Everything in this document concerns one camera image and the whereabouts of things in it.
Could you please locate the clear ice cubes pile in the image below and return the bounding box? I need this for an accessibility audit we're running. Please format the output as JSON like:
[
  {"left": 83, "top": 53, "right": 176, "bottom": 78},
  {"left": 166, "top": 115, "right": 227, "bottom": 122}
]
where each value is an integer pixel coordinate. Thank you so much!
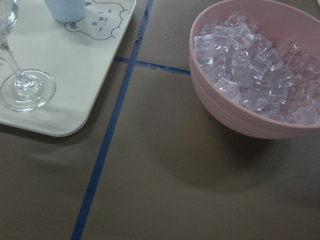
[{"left": 193, "top": 13, "right": 320, "bottom": 125}]

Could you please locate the blue plastic cup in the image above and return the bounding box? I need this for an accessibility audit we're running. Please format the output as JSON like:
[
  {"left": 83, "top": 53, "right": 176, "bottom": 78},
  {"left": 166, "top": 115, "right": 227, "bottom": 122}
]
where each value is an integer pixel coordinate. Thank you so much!
[{"left": 44, "top": 0, "right": 86, "bottom": 23}]

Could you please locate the cream bear tray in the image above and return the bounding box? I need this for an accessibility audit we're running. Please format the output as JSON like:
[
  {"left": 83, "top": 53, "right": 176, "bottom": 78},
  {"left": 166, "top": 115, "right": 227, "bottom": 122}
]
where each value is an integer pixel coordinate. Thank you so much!
[{"left": 0, "top": 0, "right": 136, "bottom": 137}]

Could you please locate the pink bowl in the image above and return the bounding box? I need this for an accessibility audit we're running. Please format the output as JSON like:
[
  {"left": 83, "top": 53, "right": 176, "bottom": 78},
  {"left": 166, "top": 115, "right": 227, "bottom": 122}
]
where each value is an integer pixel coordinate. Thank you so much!
[{"left": 189, "top": 0, "right": 320, "bottom": 140}]

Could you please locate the clear wine glass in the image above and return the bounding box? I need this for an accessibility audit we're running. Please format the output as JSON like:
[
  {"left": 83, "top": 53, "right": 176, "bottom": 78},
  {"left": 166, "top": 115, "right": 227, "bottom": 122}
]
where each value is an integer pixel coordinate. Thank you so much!
[{"left": 0, "top": 0, "right": 56, "bottom": 112}]

